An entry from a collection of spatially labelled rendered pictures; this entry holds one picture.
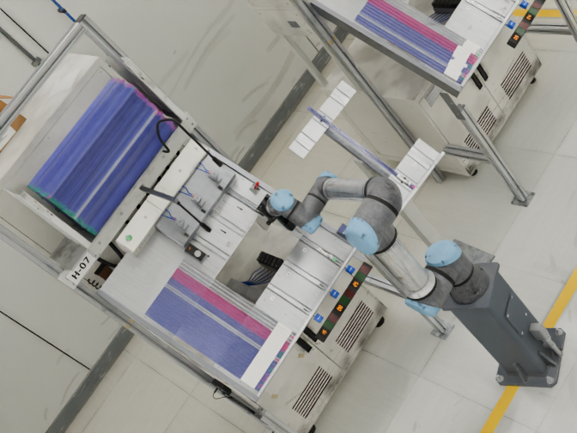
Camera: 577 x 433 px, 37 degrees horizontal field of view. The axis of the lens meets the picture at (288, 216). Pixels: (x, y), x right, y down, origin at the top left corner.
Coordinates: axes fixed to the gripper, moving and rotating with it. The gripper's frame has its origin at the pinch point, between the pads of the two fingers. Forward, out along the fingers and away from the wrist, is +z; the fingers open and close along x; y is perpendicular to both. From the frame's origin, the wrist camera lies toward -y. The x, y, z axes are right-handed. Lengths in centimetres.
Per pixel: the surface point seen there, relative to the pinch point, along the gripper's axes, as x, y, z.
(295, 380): 41, -50, 44
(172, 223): 23.6, 29.2, 0.4
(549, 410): 2, -125, -15
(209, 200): 8.6, 23.1, -0.8
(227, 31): -111, 75, 158
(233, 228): 11.2, 9.7, 2.8
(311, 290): 14.9, -27.5, -4.2
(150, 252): 36.2, 29.8, 6.6
